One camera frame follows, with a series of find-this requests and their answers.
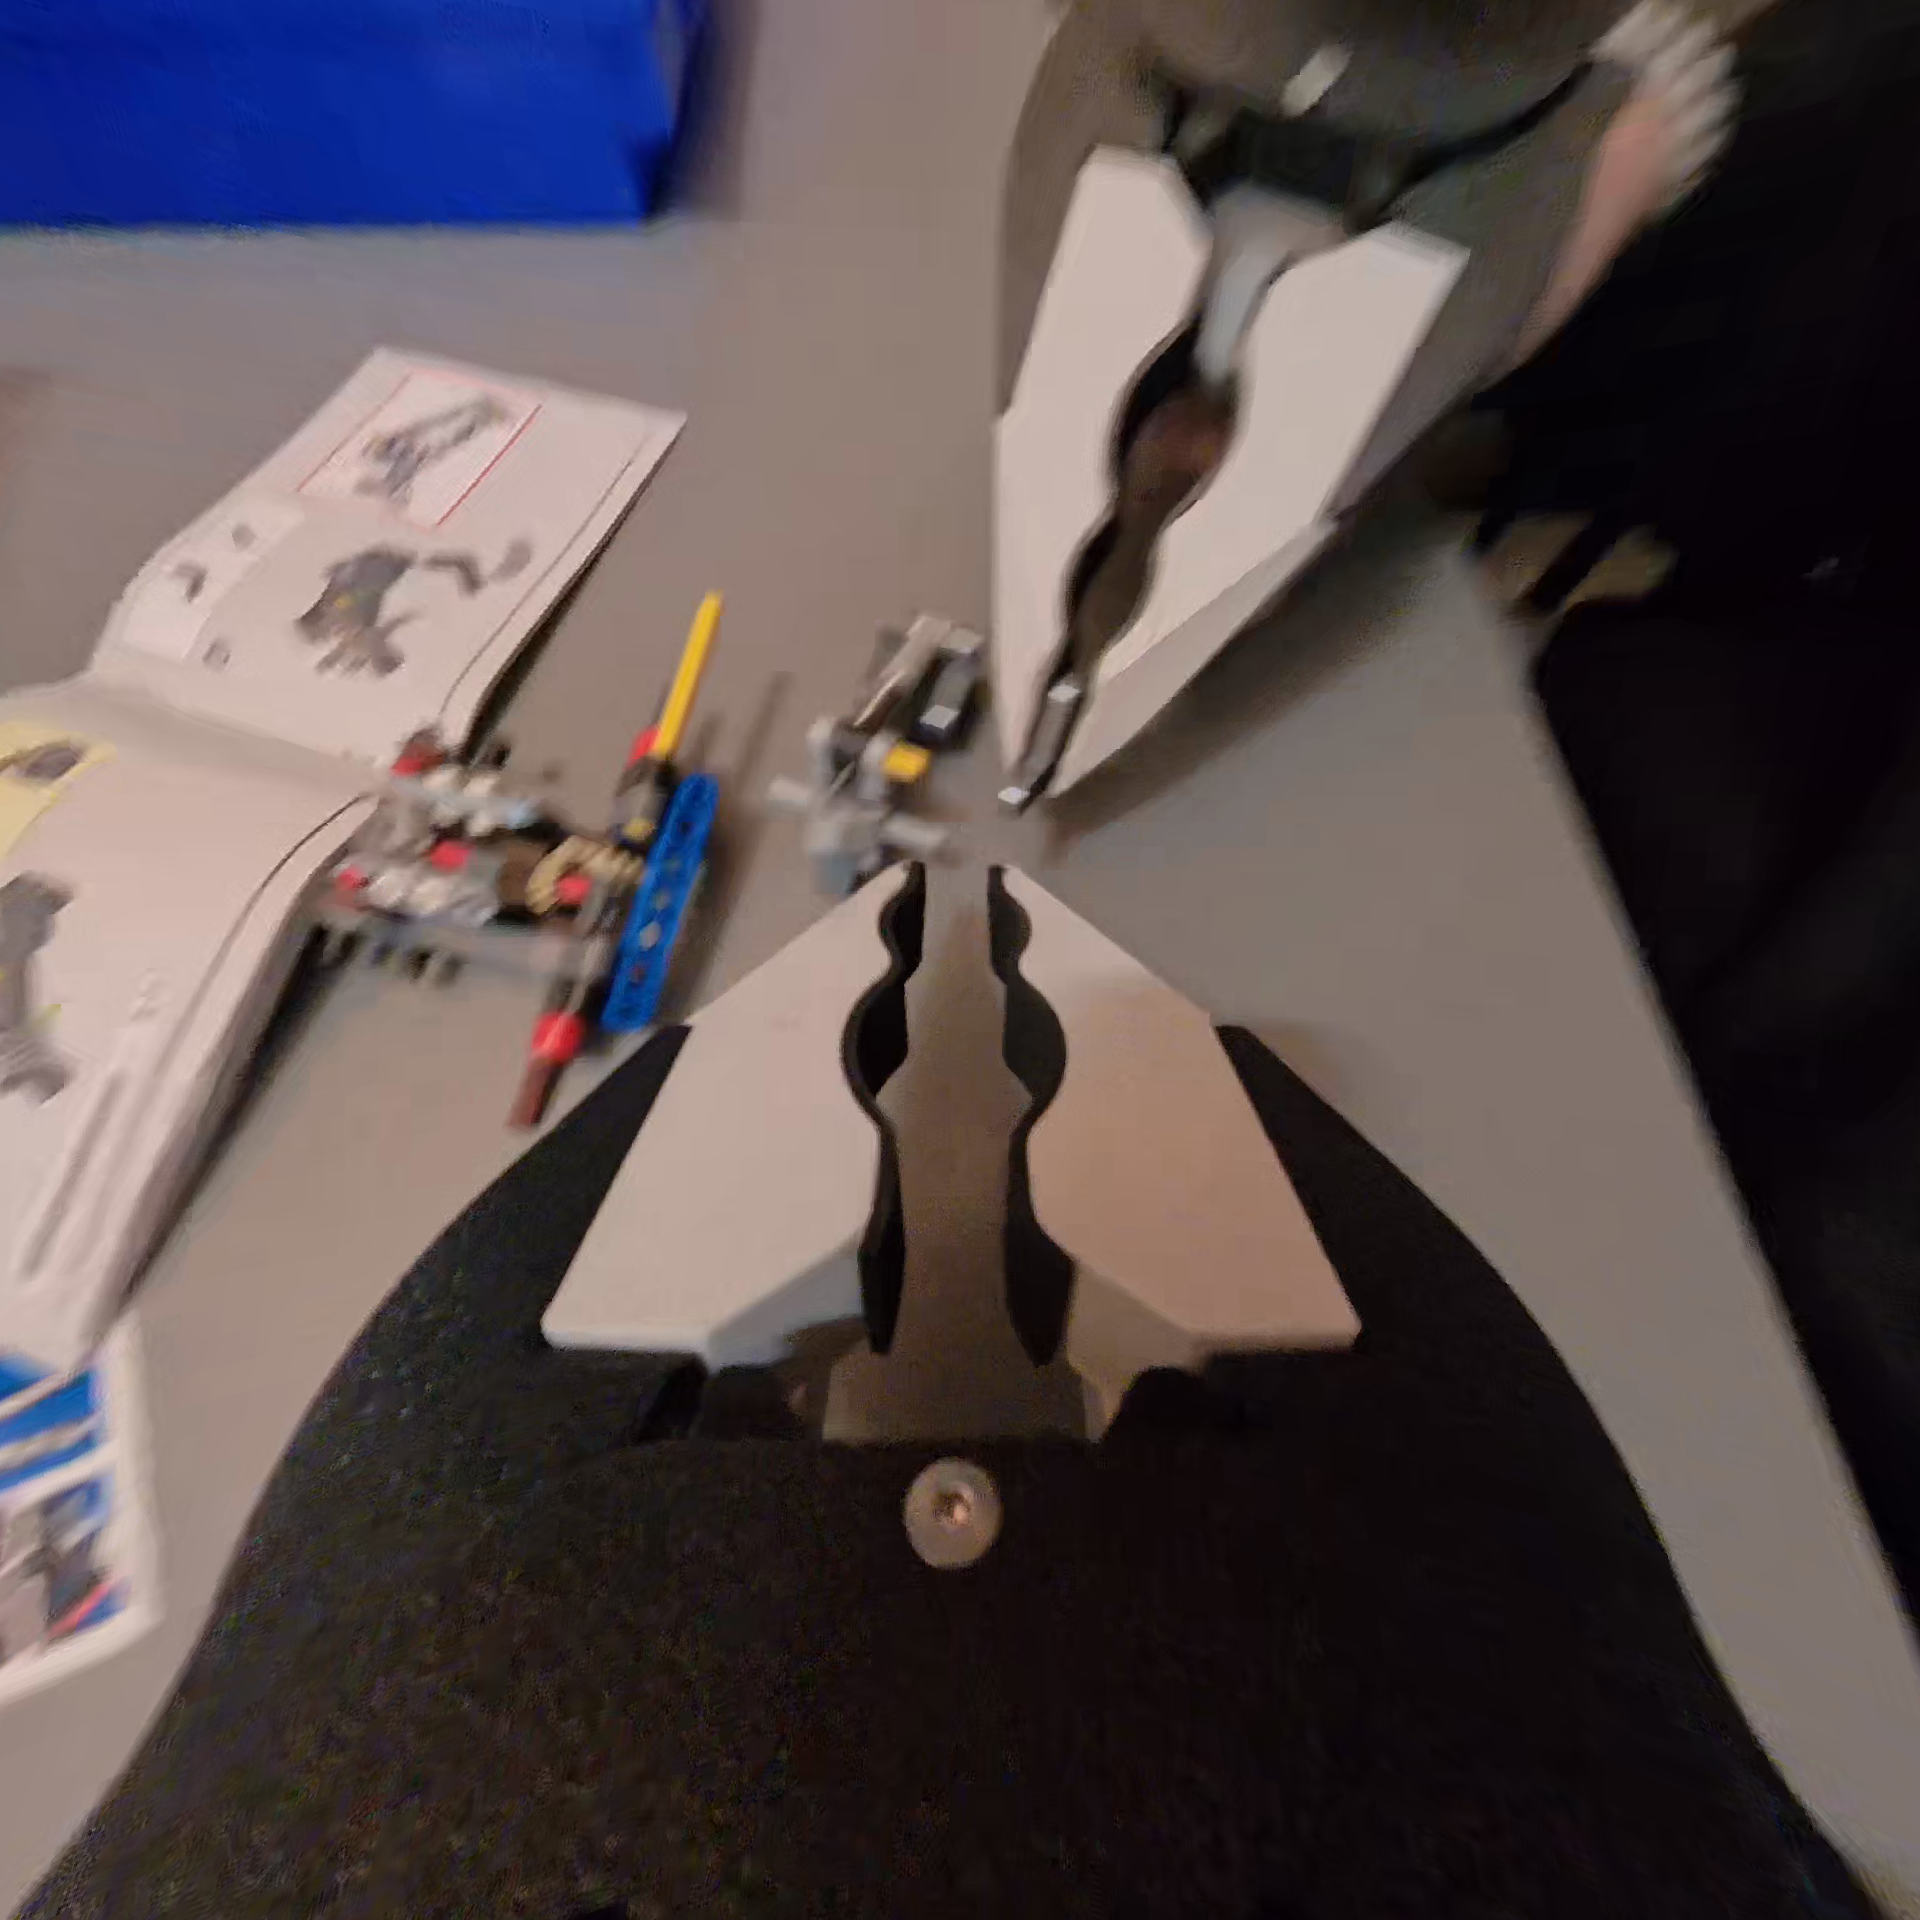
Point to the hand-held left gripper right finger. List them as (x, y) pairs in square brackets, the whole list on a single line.
[(1194, 1184)]

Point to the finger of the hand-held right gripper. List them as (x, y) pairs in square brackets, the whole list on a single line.
[(1319, 390), (1065, 390)]

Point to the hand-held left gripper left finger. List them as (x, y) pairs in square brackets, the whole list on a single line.
[(705, 1184)]

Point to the black lego pin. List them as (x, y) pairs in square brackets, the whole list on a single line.
[(1039, 751)]

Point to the grey lego shock absorber assembly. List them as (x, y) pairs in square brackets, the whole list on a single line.
[(879, 751)]

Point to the lego axle with red bush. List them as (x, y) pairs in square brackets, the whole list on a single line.
[(552, 1060)]

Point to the blue lego beam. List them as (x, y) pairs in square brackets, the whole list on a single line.
[(669, 885)]

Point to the lego chassis assembly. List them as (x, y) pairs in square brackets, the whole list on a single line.
[(480, 856)]

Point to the yellow lego axle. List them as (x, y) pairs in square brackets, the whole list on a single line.
[(682, 676)]

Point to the lego instruction booklet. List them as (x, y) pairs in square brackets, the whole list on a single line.
[(224, 676)]

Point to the person's right hand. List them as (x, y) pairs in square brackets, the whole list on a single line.
[(1641, 181)]

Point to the blue white printed leaflet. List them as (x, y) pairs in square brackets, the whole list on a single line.
[(66, 1500)]

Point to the blue storage bin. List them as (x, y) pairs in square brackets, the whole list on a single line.
[(329, 107)]

